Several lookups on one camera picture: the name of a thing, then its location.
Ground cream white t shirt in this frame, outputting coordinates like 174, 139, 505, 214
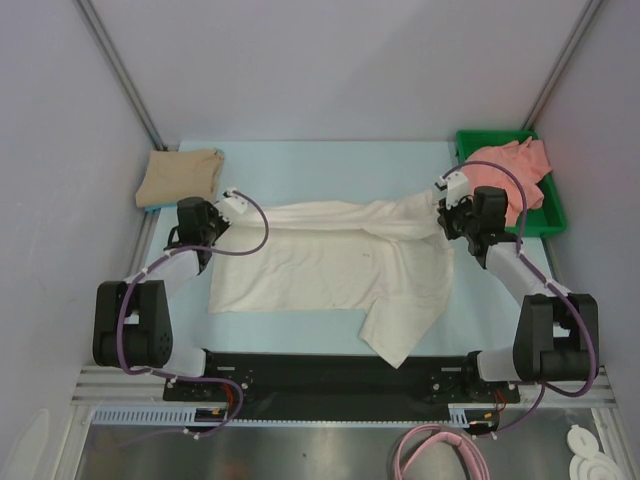
208, 190, 454, 368

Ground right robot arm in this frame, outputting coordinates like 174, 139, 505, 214
437, 187, 598, 401

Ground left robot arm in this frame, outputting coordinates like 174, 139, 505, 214
92, 194, 247, 373

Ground folded tan t shirt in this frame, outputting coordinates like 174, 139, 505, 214
135, 148, 226, 207

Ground green plastic bin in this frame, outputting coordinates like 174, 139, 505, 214
456, 130, 567, 238

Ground pink t shirt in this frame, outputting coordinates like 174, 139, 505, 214
464, 138, 552, 221

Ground white round plastic parts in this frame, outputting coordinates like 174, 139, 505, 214
566, 424, 625, 480

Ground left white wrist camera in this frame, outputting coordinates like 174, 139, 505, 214
213, 188, 249, 224

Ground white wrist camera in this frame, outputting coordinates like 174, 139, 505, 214
435, 171, 471, 210
213, 188, 249, 224

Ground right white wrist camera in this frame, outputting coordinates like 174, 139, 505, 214
435, 171, 471, 210

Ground right aluminium corner post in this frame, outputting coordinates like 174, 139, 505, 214
520, 0, 608, 130

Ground aluminium corner post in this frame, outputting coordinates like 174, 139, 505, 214
520, 0, 608, 130
72, 0, 167, 151

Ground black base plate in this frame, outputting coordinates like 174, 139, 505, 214
162, 351, 521, 422

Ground aluminium frame rail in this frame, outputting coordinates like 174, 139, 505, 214
69, 365, 616, 407

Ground left aluminium corner post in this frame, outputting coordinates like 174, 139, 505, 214
72, 0, 167, 151

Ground slotted cable duct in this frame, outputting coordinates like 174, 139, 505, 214
93, 406, 228, 427

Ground pink coiled cable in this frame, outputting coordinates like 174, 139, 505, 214
392, 423, 491, 480

